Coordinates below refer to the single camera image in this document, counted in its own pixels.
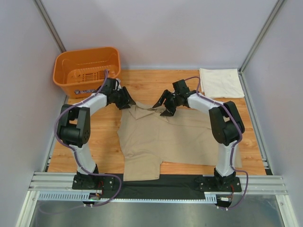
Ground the aluminium frame post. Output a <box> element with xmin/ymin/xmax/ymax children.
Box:
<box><xmin>33</xmin><ymin>0</ymin><xmax>66</xmax><ymax>53</ymax></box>
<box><xmin>238</xmin><ymin>0</ymin><xmax>287</xmax><ymax>73</ymax></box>

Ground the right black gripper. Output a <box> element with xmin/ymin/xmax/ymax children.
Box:
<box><xmin>153</xmin><ymin>90</ymin><xmax>180</xmax><ymax>117</ymax></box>

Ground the folded white t shirt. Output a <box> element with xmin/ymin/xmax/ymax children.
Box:
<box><xmin>199</xmin><ymin>68</ymin><xmax>245</xmax><ymax>99</ymax></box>

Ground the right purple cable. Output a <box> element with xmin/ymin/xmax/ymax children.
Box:
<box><xmin>183</xmin><ymin>76</ymin><xmax>249</xmax><ymax>210</ymax></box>

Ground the slotted aluminium cable duct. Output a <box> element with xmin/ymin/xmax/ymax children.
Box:
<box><xmin>37</xmin><ymin>192</ymin><xmax>217</xmax><ymax>204</ymax></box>

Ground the beige t shirt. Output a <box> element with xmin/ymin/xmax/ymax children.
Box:
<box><xmin>117</xmin><ymin>101</ymin><xmax>243</xmax><ymax>182</ymax></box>

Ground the left aluminium frame post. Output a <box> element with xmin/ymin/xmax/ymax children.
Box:
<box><xmin>33</xmin><ymin>0</ymin><xmax>66</xmax><ymax>53</ymax></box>

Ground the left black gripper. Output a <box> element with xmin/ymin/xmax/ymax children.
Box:
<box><xmin>111</xmin><ymin>87</ymin><xmax>136</xmax><ymax>111</ymax></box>

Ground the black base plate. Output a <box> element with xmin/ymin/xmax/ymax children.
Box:
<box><xmin>72</xmin><ymin>173</ymin><xmax>242</xmax><ymax>200</ymax></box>

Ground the right aluminium frame post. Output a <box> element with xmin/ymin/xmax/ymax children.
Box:
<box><xmin>238</xmin><ymin>0</ymin><xmax>287</xmax><ymax>73</ymax></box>

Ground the purple cable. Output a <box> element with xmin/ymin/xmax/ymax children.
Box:
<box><xmin>37</xmin><ymin>69</ymin><xmax>123</xmax><ymax>209</ymax></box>
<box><xmin>183</xmin><ymin>76</ymin><xmax>249</xmax><ymax>210</ymax></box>

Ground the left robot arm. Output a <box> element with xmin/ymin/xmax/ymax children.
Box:
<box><xmin>54</xmin><ymin>78</ymin><xmax>135</xmax><ymax>190</ymax></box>

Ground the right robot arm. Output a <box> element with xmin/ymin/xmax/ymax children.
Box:
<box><xmin>153</xmin><ymin>79</ymin><xmax>245</xmax><ymax>191</ymax></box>

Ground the orange plastic basket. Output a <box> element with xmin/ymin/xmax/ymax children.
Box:
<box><xmin>53</xmin><ymin>47</ymin><xmax>121</xmax><ymax>99</ymax></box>

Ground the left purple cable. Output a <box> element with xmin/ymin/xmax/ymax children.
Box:
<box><xmin>37</xmin><ymin>69</ymin><xmax>123</xmax><ymax>209</ymax></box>

